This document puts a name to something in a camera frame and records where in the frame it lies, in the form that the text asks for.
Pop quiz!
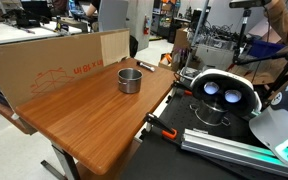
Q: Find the black and white marker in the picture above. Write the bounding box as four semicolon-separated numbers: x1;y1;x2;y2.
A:
136;61;155;72

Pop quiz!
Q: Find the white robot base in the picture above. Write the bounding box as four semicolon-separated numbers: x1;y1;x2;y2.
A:
249;86;288;165

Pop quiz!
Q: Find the small steel pot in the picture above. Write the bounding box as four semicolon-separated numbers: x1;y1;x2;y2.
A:
118;68;143;94

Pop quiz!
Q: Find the black orange clamp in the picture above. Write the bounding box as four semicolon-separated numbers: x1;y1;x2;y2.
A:
144;113;177;140

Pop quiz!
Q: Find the wooden table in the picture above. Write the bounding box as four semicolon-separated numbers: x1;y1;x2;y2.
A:
16;59;174;180

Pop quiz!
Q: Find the white VR headset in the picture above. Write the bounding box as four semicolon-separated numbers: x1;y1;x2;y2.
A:
190;69;262;117

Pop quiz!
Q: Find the brown cardboard sheet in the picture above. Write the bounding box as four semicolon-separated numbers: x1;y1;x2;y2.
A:
0;29;130;108

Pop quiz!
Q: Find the large steel pot with handles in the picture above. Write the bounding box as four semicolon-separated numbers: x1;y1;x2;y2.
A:
190;101;231;127

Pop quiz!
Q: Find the aluminium rail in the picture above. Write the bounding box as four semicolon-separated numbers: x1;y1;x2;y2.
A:
181;129;288;177

